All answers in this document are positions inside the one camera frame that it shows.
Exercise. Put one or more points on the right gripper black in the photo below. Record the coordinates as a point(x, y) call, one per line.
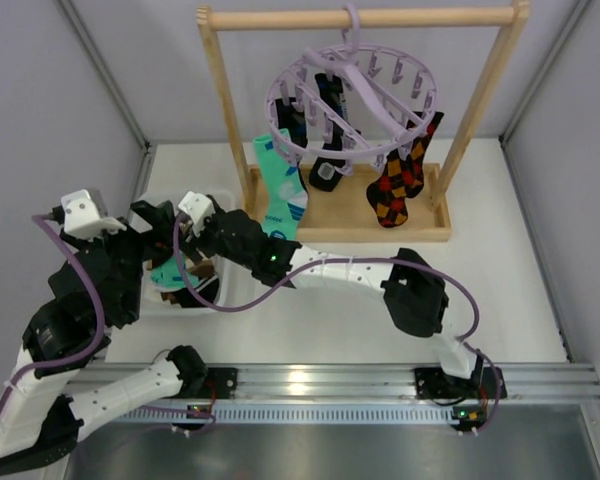
point(200, 245)

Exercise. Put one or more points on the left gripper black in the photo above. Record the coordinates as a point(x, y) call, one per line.
point(143, 235)

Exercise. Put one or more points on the black sock with label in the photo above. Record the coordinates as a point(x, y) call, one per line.
point(325, 175)

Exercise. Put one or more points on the black blue sock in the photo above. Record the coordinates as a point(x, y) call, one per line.
point(292, 120)

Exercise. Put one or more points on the lilac round clip hanger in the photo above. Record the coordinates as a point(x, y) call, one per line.
point(355, 64)

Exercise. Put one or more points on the brown striped sock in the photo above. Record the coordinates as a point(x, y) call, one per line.
point(196, 273)

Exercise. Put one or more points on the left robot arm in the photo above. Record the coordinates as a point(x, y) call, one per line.
point(37, 422)

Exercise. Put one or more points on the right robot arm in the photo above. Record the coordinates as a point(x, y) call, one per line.
point(412, 293)

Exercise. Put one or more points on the teal sock in basket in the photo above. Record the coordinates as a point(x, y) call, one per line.
point(167, 277)

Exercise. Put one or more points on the black white sock in basket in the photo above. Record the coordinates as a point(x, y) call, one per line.
point(207, 291)

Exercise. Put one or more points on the teal white sock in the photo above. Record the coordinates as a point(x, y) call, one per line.
point(287, 194)

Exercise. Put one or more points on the wooden hanging rack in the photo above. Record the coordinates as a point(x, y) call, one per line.
point(344, 215)

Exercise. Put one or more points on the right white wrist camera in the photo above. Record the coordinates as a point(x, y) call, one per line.
point(197, 207)

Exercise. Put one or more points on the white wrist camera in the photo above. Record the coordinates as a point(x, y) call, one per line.
point(197, 207)
point(83, 216)

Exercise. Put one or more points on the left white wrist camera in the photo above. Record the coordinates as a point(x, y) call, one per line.
point(83, 216)

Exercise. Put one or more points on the slotted cable duct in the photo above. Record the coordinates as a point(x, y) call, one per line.
point(330, 414)

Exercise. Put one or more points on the aluminium mounting rail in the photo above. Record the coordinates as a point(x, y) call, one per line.
point(525, 382)

